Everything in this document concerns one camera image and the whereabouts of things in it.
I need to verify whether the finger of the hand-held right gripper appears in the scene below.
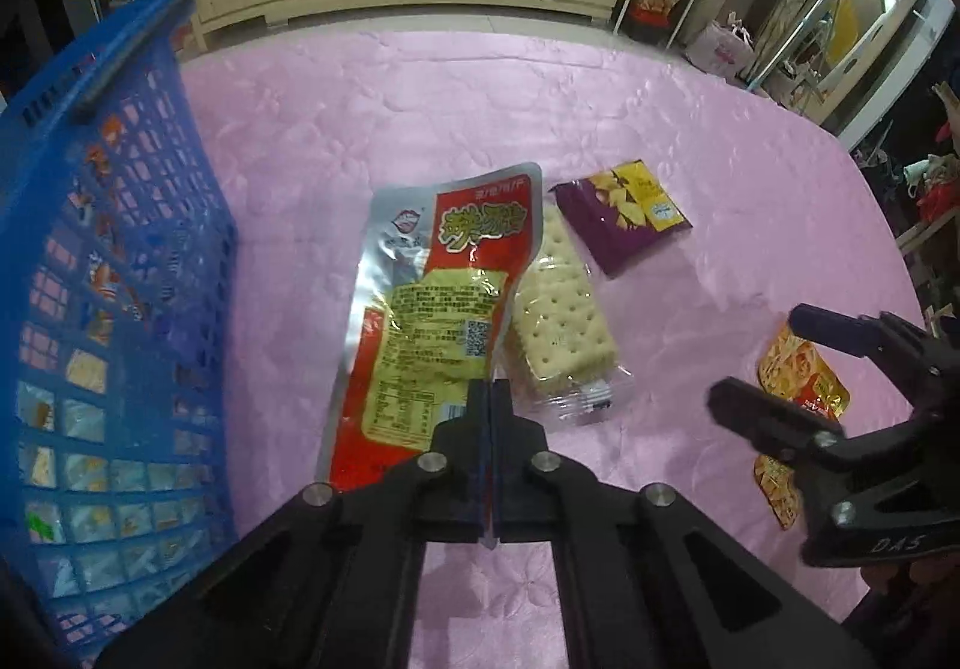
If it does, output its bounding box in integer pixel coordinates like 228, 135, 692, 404
787, 303, 940, 379
708, 376, 842, 472

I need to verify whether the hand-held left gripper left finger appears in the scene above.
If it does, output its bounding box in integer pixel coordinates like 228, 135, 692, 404
97, 380, 494, 669

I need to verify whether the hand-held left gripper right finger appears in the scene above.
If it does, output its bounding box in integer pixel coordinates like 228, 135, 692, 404
491, 380, 880, 669

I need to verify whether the yellow red snack packet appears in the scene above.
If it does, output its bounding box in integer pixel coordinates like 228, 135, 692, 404
756, 322, 853, 419
752, 455, 806, 532

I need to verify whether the red foil snack packet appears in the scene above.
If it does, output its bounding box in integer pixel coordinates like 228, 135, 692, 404
315, 162, 543, 494

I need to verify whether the blue plastic basket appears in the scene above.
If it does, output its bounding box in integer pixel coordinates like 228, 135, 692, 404
0, 0, 241, 667

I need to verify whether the clear cracker packet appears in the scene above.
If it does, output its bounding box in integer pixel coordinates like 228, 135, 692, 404
501, 204, 635, 427

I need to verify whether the purple chip packet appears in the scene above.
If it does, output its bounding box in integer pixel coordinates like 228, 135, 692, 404
549, 160, 693, 279

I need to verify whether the pink bag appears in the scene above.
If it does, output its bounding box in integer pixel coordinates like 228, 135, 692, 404
686, 18, 755, 82

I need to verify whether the mop with metal pole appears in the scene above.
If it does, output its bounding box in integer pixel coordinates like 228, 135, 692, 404
746, 0, 857, 94

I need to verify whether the arched floor mirror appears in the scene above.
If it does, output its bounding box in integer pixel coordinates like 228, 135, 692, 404
780, 0, 955, 139

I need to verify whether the pink tablecloth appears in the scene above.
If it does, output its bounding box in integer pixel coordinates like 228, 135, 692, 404
75, 28, 947, 669

